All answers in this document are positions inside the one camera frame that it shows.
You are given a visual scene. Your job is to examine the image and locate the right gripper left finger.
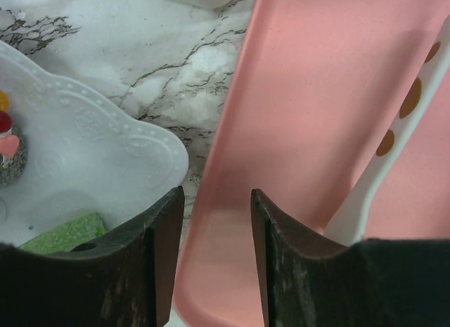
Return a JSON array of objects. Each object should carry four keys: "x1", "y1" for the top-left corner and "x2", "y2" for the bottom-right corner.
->
[{"x1": 1, "y1": 186, "x2": 185, "y2": 326}]

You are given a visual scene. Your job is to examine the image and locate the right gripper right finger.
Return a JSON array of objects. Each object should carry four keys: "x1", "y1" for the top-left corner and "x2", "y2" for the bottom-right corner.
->
[{"x1": 251, "y1": 189, "x2": 449, "y2": 326}]

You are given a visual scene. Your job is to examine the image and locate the white tiered serving stand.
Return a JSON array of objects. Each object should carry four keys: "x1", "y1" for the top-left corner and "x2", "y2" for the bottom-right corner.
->
[{"x1": 1, "y1": 44, "x2": 188, "y2": 246}]

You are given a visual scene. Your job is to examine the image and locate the chocolate swiss roll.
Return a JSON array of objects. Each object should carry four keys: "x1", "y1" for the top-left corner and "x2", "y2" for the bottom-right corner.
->
[{"x1": 0, "y1": 89, "x2": 29, "y2": 187}]

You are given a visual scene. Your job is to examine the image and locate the pink serving tray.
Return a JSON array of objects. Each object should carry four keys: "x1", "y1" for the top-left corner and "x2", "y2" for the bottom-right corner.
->
[{"x1": 174, "y1": 0, "x2": 449, "y2": 326}]

